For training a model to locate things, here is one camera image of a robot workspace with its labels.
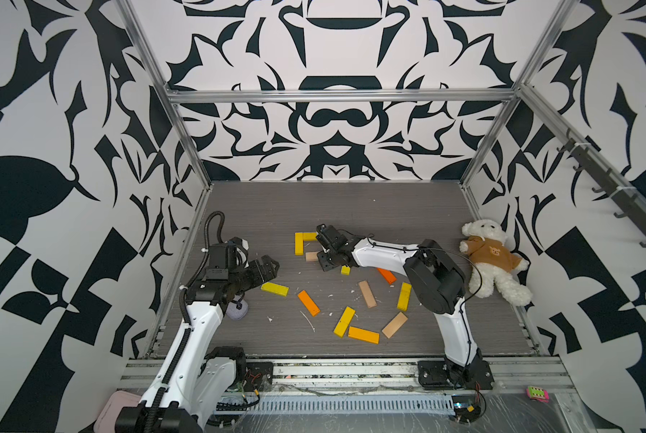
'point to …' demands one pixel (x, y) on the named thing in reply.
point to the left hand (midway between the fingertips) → (263, 266)
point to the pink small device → (537, 393)
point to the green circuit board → (466, 408)
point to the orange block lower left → (309, 303)
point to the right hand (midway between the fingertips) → (323, 254)
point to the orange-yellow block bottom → (364, 335)
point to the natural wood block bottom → (393, 326)
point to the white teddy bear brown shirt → (493, 264)
